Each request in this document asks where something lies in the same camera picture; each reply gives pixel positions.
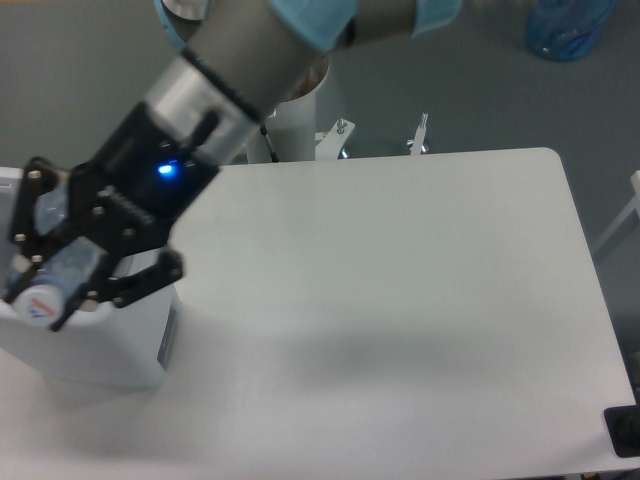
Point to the white plastic trash can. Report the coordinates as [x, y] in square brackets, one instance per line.
[127, 347]

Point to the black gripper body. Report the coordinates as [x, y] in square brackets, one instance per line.
[126, 199]

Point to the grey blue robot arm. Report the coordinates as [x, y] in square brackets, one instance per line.
[247, 56]

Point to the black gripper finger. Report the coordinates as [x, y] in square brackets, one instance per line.
[40, 176]
[124, 291]

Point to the black device at table edge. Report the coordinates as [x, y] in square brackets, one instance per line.
[623, 427]

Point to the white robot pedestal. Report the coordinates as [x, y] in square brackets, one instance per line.
[288, 134]

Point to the clear plastic bottle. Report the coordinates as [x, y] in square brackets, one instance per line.
[43, 302]

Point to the blue plastic bag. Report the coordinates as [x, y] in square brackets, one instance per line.
[565, 31]

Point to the white frame right edge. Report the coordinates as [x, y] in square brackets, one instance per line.
[621, 226]

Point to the white base foot bracket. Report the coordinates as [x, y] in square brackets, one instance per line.
[332, 144]

